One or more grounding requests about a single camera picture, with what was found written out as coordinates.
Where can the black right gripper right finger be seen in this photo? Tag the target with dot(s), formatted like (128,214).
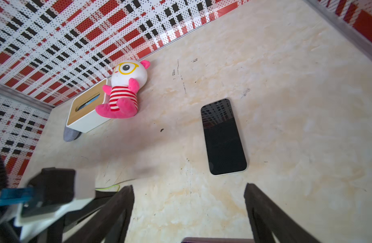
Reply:
(269,222)

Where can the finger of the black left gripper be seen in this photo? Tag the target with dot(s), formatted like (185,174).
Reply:
(54,233)

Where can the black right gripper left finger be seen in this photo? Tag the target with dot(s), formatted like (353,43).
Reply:
(110,224)

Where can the white-edged smartphone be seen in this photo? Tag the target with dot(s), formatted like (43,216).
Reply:
(223,142)

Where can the purple-edged smartphone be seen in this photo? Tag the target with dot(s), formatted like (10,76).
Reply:
(216,240)

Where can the grey oval pad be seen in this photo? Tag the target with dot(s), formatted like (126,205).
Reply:
(70,134)

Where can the pink owl plush toy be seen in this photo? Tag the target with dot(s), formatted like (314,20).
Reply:
(127,79)

